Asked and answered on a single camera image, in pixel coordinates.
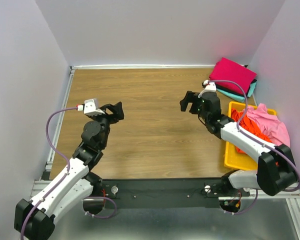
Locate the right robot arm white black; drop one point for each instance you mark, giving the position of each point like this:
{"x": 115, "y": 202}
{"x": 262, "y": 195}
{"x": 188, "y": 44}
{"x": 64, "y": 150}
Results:
{"x": 276, "y": 170}

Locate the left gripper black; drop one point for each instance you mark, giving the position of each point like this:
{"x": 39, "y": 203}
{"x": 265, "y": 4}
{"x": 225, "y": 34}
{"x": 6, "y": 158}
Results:
{"x": 118, "y": 113}

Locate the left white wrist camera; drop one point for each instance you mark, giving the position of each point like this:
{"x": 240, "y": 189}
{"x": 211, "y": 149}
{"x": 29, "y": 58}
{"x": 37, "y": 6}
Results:
{"x": 91, "y": 108}

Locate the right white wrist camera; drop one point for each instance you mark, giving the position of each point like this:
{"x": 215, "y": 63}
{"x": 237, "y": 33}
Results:
{"x": 209, "y": 86}

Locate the folded black t shirt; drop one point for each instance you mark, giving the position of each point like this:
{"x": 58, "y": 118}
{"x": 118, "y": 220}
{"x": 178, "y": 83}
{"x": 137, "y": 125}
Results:
{"x": 234, "y": 89}

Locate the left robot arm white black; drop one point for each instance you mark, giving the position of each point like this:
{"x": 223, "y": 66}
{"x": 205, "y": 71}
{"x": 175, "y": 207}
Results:
{"x": 36, "y": 219}

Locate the light pink t shirt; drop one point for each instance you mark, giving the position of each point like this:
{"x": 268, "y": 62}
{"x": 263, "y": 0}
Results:
{"x": 269, "y": 125}

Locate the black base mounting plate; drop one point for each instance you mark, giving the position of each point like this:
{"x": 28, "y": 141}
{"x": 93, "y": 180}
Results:
{"x": 160, "y": 193}

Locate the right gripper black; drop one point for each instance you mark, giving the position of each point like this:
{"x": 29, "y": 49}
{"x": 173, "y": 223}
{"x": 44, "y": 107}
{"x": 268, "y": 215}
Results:
{"x": 191, "y": 97}

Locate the yellow plastic bin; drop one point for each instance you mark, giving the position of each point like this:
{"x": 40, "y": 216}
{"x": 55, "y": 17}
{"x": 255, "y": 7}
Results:
{"x": 232, "y": 158}

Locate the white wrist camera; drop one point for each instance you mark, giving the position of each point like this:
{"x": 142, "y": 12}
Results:
{"x": 209, "y": 86}
{"x": 91, "y": 108}

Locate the magenta t shirt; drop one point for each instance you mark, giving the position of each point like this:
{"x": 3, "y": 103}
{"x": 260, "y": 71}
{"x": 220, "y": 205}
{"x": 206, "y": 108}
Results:
{"x": 228, "y": 70}

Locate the folded teal t shirt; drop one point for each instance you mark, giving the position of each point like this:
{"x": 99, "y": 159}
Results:
{"x": 238, "y": 97}

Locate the orange t shirt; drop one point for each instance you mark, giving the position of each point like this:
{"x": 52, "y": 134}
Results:
{"x": 251, "y": 127}

